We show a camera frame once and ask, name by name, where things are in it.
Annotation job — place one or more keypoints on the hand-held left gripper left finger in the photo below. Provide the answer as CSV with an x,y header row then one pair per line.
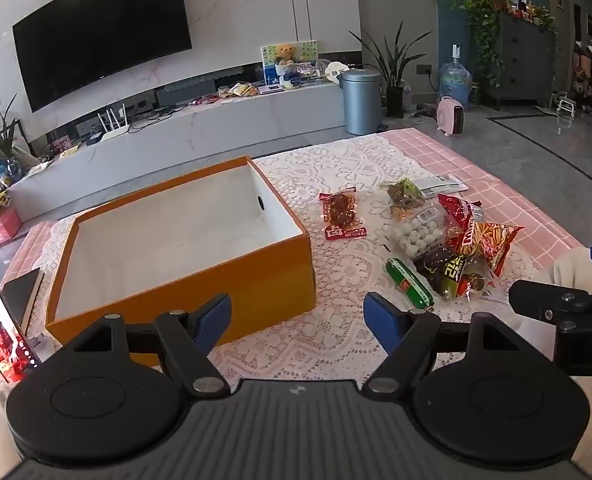
x,y
215,320

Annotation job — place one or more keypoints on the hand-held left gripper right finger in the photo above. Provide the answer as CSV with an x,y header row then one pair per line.
x,y
381,322

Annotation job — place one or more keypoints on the green sausage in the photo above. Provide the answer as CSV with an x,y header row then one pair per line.
x,y
409,282

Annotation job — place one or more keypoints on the orange cardboard box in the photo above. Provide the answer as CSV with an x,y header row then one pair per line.
x,y
256,285

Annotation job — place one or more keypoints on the orange stick snack bag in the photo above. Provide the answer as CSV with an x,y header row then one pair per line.
x,y
495,245

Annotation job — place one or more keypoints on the dark green snack packet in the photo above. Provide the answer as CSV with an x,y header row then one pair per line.
x,y
470,282

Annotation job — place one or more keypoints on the dark foil snack packet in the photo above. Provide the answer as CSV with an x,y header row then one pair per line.
x,y
433,262

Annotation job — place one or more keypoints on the clear packet of white balls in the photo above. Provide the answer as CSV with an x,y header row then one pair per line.
x,y
415,232

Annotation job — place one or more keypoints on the red crinkled snack bag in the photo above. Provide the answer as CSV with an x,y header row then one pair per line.
x,y
458,212

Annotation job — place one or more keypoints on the red label braised snack packet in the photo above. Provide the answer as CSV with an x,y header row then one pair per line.
x,y
343,210

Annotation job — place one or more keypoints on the pink checked tablecloth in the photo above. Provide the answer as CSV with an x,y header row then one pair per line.
x,y
475,160

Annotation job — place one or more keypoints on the white step stool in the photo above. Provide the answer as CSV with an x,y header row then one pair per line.
x,y
565,105

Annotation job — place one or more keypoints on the white marble TV console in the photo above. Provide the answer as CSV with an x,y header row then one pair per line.
x,y
176,145

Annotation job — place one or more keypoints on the plush toy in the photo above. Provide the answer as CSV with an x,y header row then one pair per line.
x,y
583,67

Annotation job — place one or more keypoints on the pink space heater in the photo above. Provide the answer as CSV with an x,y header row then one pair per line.
x,y
449,116

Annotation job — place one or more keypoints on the dark grey cabinet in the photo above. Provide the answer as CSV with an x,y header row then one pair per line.
x,y
520,60

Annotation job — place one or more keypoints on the white router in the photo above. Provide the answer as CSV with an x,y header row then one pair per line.
x,y
113,135

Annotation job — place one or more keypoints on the smartphone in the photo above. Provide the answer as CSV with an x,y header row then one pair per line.
x,y
1,330

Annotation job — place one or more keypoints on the small black box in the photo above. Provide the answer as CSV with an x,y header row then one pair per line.
x,y
94,139

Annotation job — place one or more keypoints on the grey-blue trash can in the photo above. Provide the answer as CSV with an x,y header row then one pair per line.
x,y
360,105

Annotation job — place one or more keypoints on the long-leaf potted plant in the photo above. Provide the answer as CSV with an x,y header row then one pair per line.
x,y
394,100

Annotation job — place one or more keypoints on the blue water jug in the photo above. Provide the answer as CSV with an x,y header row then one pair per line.
x,y
454,82

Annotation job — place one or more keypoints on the yellow snack packets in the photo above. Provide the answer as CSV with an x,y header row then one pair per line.
x,y
241,90

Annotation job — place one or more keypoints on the white scale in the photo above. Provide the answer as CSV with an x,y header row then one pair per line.
x,y
271,89

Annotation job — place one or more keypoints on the trailing green plant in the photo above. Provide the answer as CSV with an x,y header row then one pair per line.
x,y
483,10

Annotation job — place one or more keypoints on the black television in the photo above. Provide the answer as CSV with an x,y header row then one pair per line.
x,y
101,35

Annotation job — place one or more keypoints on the wall socket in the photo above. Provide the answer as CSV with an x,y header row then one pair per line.
x,y
424,69

